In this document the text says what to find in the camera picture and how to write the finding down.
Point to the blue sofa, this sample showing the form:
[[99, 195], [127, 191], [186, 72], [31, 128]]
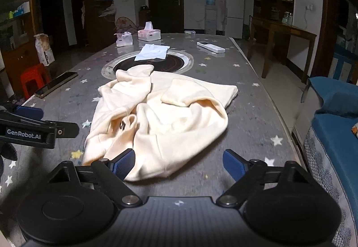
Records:
[[329, 144]]

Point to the dark wooden door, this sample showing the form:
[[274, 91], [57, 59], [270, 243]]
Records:
[[165, 0]]

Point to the blue pillow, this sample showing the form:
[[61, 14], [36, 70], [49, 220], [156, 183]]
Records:
[[324, 95]]

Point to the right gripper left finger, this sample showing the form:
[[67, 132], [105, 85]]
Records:
[[111, 175]]

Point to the pink electric fan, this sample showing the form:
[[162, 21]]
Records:
[[124, 24]]

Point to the white refrigerator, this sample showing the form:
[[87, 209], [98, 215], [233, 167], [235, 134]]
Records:
[[234, 18]]

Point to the white remote control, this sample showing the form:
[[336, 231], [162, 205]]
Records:
[[211, 47]]

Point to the black smartphone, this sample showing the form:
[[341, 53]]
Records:
[[55, 84]]

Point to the white tissue sheet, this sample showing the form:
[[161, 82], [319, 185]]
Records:
[[152, 51]]

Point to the cream sweatshirt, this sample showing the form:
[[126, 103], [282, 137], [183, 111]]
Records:
[[166, 118]]

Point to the water dispenser with blue bottle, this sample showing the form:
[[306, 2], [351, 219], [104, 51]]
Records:
[[210, 17]]

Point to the round hotpot stove inset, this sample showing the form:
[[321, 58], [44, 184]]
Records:
[[175, 62]]

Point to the pink tissue box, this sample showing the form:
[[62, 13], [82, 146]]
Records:
[[149, 33]]

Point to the brown wooden side table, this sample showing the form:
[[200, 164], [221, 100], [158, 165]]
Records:
[[279, 33]]

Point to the white paper bag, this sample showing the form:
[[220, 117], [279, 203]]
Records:
[[43, 49]]

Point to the red plastic stool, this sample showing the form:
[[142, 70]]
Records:
[[38, 74]]

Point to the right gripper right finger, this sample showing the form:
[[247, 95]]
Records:
[[248, 176]]

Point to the dark wooden shelf cabinet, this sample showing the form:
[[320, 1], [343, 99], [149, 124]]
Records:
[[79, 24]]

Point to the small clear container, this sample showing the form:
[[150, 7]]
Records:
[[190, 32]]

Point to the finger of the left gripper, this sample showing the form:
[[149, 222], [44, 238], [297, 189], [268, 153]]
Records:
[[60, 129], [30, 112]]

